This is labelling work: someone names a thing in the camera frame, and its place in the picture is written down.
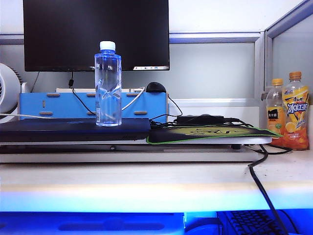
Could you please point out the blue wooden monitor riser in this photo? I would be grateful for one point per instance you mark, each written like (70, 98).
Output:
(61, 104)

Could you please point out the white monitor base plate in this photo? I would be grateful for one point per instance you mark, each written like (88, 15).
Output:
(80, 89)

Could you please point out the black computer mouse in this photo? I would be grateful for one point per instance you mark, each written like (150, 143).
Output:
(155, 87)

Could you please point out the small orange juice bottle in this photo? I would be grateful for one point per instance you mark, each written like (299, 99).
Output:
(275, 115)

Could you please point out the black power adapter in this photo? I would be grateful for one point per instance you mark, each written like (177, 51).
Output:
(199, 119)

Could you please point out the white silver desk platform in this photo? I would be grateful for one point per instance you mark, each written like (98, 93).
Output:
(122, 156)

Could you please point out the black green-edged mouse pad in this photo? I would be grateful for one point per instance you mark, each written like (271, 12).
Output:
(210, 133)

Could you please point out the white desk fan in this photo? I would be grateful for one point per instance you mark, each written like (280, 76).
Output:
(8, 95)

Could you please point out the black computer monitor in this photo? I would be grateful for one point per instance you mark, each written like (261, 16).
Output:
(73, 34)

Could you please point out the black keyboard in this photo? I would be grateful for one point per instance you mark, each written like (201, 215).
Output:
(252, 221)

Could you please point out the grey cubicle partition frame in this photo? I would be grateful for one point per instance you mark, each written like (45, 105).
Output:
(259, 68)

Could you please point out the dark blue keyboard cover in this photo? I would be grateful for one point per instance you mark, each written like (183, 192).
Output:
(61, 129)

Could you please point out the clear mineral water bottle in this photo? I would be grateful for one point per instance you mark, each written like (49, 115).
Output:
(108, 85)

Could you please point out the large iced tea bottle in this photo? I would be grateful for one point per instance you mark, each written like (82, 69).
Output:
(296, 115)

